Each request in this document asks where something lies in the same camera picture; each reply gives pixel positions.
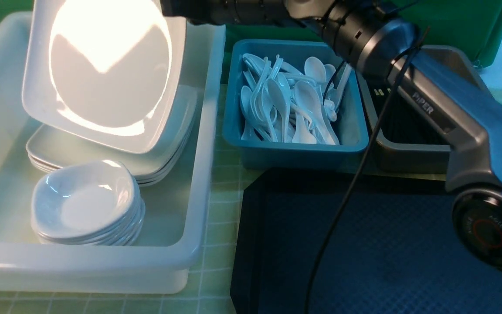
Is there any grey black robot arm right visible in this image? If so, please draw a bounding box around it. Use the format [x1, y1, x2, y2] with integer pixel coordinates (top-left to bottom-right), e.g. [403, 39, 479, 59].
[160, 0, 502, 272]

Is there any large white plastic tub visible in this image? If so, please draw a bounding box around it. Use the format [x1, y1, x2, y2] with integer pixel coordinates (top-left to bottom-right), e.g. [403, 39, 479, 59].
[0, 12, 226, 294]

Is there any pile of white soup spoons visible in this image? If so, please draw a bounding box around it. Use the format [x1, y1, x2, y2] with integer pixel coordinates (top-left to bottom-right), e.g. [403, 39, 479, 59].
[239, 53, 352, 145]

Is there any green cloth backdrop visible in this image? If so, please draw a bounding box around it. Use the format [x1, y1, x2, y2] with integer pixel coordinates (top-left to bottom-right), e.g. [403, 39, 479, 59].
[0, 0, 502, 83]

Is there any black cable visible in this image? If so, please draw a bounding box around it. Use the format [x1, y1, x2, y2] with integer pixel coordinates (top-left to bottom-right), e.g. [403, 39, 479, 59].
[304, 26, 430, 314]

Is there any teal plastic spoon bin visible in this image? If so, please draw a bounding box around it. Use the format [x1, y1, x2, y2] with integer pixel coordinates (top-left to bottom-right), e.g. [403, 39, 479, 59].
[222, 38, 369, 171]

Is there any stack of white square plates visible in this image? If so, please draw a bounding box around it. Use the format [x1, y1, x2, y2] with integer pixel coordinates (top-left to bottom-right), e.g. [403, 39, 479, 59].
[26, 85, 201, 187]

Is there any bundle of black chopsticks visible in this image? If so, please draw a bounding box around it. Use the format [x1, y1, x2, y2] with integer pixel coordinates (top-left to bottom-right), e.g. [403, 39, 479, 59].
[368, 82, 447, 145]

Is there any large white square plate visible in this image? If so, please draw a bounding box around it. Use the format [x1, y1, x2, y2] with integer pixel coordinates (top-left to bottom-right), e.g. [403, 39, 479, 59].
[22, 0, 187, 154]

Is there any black plastic serving tray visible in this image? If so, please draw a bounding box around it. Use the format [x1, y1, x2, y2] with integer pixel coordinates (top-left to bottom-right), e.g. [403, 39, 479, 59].
[230, 169, 502, 314]

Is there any stack of white small bowls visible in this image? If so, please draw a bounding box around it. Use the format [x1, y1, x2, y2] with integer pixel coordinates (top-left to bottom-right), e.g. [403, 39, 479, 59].
[31, 160, 146, 246]

